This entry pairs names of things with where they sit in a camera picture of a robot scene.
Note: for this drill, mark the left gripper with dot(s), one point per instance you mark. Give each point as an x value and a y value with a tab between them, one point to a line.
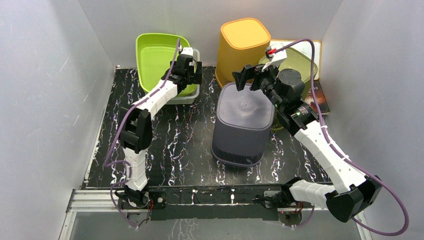
196	77

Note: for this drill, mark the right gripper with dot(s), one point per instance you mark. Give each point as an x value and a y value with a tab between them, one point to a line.
249	72

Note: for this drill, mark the white perforated plastic basket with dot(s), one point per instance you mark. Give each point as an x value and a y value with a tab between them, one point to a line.
190	98

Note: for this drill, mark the orange mesh basket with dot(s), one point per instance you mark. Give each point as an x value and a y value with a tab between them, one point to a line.
242	42

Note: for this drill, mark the lime green plastic tray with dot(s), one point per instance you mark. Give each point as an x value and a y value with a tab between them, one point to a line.
154	53

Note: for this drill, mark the grey mesh basket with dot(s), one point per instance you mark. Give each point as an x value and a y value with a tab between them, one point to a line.
242	126

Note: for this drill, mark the olive green mesh basket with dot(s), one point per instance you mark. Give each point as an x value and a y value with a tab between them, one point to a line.
296	60

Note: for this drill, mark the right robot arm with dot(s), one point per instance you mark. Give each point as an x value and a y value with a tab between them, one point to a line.
350	191

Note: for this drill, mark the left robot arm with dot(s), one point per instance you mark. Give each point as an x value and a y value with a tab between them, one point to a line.
136	127

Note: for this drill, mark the dark paperback book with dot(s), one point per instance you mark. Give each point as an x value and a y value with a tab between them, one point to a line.
320	99

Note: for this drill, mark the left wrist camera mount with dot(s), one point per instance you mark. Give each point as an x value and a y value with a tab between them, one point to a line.
189	51

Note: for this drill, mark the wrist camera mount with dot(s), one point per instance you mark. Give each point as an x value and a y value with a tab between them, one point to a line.
276	54
189	51

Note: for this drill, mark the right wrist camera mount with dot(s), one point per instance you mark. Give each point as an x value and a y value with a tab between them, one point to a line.
276	54

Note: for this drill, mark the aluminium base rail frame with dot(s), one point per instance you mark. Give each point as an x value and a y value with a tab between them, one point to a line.
204	198

